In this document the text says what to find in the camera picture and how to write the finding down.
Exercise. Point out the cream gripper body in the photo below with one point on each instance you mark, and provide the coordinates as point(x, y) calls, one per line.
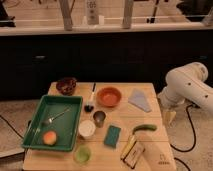
point(168, 115)

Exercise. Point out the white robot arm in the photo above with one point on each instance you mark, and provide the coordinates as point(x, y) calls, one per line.
point(185, 83)

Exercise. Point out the red bowl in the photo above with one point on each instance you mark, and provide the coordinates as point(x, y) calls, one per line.
point(109, 96)

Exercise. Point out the dark brown bowl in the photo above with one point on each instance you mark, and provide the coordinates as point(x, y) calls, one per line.
point(66, 86)

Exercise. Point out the grey folded cloth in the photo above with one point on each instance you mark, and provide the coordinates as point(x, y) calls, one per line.
point(138, 99)

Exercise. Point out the teal sponge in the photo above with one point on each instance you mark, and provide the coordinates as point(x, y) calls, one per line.
point(112, 136)

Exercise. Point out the metal cup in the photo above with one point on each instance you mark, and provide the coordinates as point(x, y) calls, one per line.
point(99, 117)

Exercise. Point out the white cup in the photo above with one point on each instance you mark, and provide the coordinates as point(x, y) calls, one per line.
point(86, 129)

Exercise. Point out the green cup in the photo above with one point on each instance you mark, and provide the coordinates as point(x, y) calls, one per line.
point(82, 154)

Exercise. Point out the green plastic tray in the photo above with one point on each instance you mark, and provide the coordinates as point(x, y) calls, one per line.
point(65, 126)

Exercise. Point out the orange peach fruit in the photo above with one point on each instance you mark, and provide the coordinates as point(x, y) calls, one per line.
point(50, 137)

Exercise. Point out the metal fork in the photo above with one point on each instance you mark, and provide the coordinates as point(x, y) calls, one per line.
point(52, 118)

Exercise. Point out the white remote device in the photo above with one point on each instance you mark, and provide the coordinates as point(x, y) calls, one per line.
point(92, 12)

